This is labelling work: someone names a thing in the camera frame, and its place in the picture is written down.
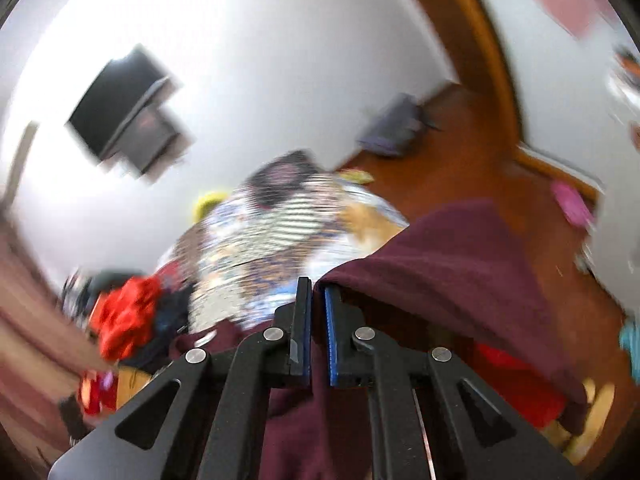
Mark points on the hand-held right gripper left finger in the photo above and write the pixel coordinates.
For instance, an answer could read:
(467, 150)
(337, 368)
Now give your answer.
(302, 330)

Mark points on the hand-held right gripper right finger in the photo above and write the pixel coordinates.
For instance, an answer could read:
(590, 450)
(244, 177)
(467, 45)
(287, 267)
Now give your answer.
(331, 340)

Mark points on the maroon garment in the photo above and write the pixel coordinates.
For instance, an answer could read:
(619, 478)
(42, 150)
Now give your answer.
(450, 270)

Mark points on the pile of clothes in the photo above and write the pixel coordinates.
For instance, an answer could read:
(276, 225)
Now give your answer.
(80, 290)

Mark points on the patchwork printed blanket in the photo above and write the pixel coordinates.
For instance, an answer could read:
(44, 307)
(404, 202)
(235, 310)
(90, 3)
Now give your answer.
(280, 250)

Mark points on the dark navy garment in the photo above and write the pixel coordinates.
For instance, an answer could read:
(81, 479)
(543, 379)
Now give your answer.
(170, 320)

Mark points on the yellow foam tube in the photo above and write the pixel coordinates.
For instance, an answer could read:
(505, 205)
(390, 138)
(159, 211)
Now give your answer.
(207, 205)

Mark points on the mustard yellow cloth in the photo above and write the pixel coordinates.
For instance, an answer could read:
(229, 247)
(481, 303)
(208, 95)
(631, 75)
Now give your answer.
(135, 382)

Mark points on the red garment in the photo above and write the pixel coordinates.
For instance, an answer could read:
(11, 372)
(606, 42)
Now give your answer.
(127, 315)

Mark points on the red cloth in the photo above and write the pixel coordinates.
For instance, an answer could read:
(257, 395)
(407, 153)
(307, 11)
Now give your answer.
(515, 390)

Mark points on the grey backpack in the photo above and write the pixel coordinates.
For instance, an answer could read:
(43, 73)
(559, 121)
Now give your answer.
(392, 125)

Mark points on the striped brown curtain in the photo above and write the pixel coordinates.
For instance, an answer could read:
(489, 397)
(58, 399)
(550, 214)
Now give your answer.
(30, 340)

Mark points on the pink object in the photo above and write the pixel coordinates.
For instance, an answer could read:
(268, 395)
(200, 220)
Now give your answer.
(570, 202)

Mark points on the teal object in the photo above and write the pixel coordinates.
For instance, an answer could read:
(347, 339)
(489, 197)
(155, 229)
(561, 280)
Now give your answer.
(631, 347)

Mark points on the small black wall monitor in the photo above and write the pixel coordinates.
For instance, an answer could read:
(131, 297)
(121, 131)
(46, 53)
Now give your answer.
(157, 142)

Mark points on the black wall television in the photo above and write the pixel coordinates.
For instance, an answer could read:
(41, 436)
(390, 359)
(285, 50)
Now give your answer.
(115, 105)

